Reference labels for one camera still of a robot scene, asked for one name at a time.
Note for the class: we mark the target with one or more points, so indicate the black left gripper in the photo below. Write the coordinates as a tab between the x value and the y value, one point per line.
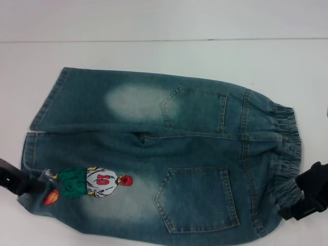
7	174

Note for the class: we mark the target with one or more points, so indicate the blue denim shorts with print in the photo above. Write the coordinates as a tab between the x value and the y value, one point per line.
194	143

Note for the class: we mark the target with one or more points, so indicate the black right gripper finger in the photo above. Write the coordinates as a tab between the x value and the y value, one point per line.
315	182
294	211

